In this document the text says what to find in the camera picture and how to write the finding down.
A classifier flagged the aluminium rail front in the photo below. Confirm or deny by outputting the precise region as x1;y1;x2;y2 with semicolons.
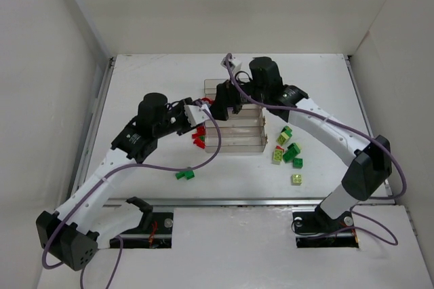
104;197;396;207

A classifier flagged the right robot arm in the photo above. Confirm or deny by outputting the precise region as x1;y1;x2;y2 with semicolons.
210;55;392;220

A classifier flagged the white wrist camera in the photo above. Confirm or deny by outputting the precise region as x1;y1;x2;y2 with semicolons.
221;56;242;74
184;104;209;127

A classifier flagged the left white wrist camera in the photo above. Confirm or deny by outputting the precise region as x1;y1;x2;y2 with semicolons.
184;104;209;127

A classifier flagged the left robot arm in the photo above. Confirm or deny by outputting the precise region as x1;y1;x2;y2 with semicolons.
36;92;194;271

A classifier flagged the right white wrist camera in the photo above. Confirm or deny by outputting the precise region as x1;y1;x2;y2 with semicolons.
221;56;242;74

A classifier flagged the lime square brick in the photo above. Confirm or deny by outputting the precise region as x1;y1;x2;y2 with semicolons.
291;174;302;186

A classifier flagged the green stepped lego brick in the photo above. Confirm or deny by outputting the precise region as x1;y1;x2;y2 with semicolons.
175;170;195;180

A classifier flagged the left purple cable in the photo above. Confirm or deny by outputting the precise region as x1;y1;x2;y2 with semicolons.
41;100;222;289

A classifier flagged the purple cable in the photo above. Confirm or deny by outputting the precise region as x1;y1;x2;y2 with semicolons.
224;52;408;248
41;100;222;289

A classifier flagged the dark green angled brick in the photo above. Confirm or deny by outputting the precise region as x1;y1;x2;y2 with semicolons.
282;142;301;163

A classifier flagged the green and lime brick top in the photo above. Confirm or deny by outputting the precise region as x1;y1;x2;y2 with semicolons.
277;126;292;145

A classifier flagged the clear bin first row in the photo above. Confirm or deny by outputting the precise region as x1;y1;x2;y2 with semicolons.
203;79;227;96

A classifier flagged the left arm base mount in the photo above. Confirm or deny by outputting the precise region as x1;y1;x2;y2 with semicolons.
119;197;174;249

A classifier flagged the red flower lego brick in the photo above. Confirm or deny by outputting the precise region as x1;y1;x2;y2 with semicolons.
200;97;214;105

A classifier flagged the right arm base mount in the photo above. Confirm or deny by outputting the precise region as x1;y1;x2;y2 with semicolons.
291;211;359;248

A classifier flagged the red lego cluster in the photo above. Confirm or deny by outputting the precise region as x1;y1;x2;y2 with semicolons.
191;126;206;149

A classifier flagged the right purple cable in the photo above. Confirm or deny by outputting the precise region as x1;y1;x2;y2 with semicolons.
224;52;408;248

